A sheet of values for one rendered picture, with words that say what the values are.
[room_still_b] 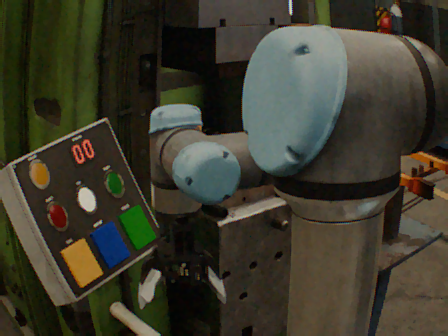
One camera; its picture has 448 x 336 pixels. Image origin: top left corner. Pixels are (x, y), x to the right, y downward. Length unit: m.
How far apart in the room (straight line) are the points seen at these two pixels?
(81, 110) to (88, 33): 0.19
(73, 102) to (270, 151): 1.00
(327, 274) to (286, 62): 0.17
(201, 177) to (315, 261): 0.34
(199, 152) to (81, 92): 0.67
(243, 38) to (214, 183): 0.73
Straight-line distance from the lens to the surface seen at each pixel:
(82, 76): 1.42
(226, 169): 0.81
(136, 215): 1.24
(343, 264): 0.50
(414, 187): 1.66
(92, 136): 1.23
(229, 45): 1.47
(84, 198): 1.15
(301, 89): 0.43
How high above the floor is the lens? 1.50
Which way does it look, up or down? 18 degrees down
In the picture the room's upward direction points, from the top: straight up
